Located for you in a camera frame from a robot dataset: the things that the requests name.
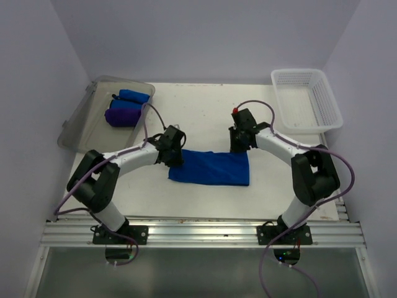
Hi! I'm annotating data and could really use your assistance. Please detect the blue towel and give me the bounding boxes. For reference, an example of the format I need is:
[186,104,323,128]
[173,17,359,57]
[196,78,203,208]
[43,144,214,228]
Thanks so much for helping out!
[118,89,150,104]
[168,150,250,187]
[109,99,143,110]

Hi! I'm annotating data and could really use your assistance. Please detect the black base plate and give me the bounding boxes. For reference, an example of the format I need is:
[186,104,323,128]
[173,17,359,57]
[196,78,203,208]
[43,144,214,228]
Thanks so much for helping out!
[256,221,313,245]
[90,225,149,245]

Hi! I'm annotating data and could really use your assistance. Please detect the purple towel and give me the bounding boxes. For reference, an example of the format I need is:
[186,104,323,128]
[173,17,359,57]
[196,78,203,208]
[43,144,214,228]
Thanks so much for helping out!
[104,108,141,128]

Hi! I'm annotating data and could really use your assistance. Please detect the aluminium mounting rail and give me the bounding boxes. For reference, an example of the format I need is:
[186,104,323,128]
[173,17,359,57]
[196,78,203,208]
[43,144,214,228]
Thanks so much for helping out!
[40,214,366,248]

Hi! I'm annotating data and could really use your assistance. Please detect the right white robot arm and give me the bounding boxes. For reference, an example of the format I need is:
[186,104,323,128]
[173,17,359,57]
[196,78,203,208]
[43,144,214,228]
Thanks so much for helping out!
[229,108,340,244]

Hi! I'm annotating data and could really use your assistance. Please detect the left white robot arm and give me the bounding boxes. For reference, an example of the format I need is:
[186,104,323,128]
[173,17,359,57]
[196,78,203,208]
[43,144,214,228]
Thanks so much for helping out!
[66,125,186,244]

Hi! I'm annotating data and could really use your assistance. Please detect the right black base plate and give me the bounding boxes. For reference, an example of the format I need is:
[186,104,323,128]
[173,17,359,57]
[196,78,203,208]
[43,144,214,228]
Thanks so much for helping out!
[256,221,313,245]

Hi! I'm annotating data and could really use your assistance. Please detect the clear plastic bin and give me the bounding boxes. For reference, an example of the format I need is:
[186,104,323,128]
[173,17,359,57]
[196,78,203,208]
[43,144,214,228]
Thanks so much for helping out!
[58,75,156,153]

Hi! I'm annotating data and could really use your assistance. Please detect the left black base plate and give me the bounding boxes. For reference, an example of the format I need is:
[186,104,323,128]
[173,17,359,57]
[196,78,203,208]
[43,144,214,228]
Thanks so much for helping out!
[90,225,149,245]

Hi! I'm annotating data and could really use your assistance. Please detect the white plastic basket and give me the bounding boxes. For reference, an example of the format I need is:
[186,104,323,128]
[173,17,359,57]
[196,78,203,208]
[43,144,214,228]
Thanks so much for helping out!
[270,68,344,134]

